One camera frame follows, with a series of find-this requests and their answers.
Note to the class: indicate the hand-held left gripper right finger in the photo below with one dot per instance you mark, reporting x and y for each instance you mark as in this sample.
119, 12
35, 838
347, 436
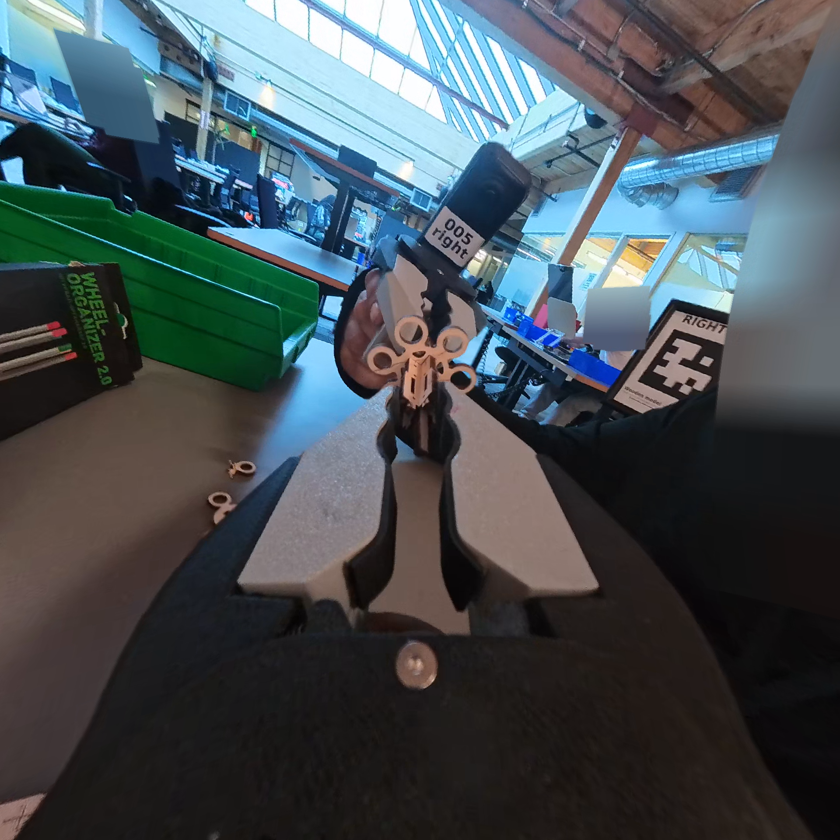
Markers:
518, 518

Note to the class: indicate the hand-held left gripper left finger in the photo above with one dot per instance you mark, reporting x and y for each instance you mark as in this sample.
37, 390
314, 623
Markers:
315, 518

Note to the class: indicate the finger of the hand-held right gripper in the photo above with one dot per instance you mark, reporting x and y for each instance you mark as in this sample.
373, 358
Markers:
463, 318
403, 295

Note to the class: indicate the wooden model assembly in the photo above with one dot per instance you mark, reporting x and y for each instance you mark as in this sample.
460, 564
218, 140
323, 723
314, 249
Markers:
420, 387

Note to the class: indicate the black model kit box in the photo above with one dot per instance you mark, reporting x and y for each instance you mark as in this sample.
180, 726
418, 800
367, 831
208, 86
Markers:
39, 394

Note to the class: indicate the person's right hand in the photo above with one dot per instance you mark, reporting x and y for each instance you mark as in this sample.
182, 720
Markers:
359, 328

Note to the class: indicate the blue plastic bin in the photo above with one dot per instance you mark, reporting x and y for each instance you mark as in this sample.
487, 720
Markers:
535, 331
594, 367

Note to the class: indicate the wooden-edged desk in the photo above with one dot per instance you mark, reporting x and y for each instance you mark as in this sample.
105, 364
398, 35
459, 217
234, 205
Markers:
282, 253

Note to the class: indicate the framed marker sign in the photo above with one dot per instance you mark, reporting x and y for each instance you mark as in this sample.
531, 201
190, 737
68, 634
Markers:
656, 354

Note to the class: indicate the green plastic bin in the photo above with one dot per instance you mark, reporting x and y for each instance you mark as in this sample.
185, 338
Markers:
197, 308

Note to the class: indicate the black dome camera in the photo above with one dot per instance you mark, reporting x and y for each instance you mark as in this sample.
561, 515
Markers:
595, 119

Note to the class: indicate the silver ventilation duct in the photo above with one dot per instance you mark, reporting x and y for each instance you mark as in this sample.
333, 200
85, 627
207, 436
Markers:
689, 161

